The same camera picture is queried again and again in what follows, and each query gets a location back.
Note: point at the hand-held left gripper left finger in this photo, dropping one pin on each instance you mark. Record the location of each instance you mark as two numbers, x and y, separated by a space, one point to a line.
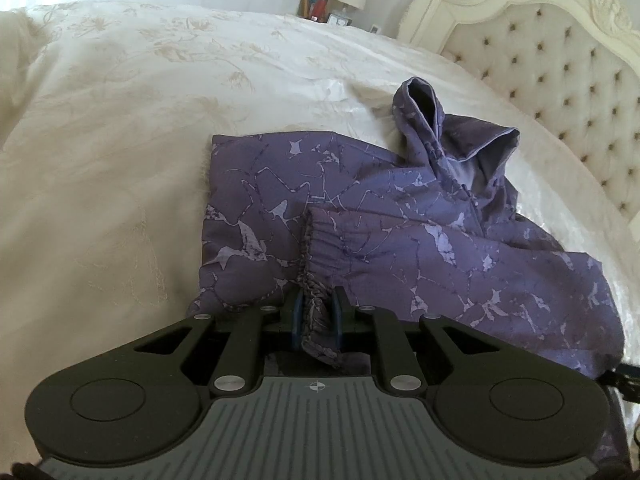
296 321

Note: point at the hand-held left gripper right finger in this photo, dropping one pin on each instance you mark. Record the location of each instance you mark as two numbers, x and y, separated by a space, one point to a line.
338 318

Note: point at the purple patterned hoodie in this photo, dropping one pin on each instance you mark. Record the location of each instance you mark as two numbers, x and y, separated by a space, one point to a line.
390 240

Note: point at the cream floral bedspread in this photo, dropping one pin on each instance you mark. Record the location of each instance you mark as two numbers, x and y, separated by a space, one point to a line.
130 160

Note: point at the small bedside clock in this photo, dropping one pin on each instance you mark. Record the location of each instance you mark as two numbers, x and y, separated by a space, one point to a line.
340 20

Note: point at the framed picture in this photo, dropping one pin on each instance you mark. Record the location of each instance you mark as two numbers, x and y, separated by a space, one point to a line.
314 6

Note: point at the cream tufted headboard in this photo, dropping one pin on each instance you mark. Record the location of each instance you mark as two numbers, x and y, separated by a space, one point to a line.
555 55

